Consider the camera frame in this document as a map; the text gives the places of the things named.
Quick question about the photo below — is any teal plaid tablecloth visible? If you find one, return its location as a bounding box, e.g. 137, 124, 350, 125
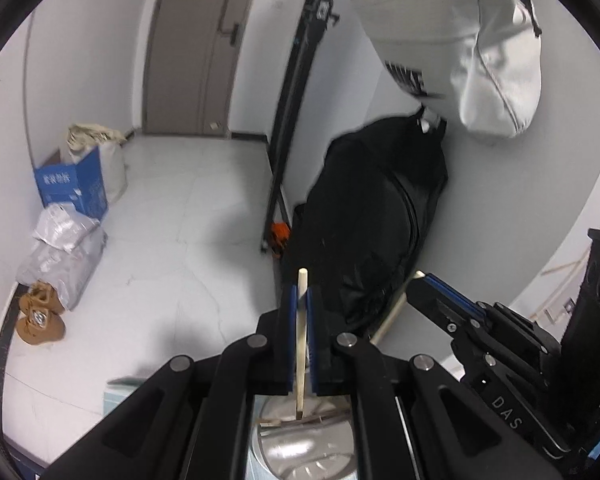
102, 376, 147, 416

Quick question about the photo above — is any beige canvas tote bag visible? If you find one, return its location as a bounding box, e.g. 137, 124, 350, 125
66, 124, 128, 204

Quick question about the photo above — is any grey plastic parcel bag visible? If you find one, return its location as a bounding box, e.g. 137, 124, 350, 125
16, 228, 107, 311

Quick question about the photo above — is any grey-brown entrance door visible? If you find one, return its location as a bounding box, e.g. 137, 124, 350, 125
143, 0, 250, 136

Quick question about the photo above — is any white plastic parcel bag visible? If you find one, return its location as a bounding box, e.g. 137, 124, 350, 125
33, 203, 100, 252

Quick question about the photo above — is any black metal coat rack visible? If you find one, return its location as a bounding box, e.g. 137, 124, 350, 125
260, 0, 340, 254

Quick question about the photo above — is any orange object on floor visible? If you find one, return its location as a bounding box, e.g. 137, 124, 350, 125
268, 222, 291, 259

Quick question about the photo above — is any brown suede shoe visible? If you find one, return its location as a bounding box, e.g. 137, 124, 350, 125
18, 281, 65, 314
16, 308, 66, 346

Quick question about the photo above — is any white hanging shoulder bag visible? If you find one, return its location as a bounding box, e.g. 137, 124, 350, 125
351, 0, 542, 139

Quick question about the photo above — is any blue cardboard box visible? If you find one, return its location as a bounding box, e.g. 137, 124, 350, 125
34, 148, 108, 221

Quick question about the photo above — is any black hanging backpack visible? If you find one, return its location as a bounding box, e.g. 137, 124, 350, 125
282, 110, 449, 336

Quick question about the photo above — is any white oval utensil holder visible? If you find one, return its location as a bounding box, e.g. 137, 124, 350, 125
245, 394, 358, 479

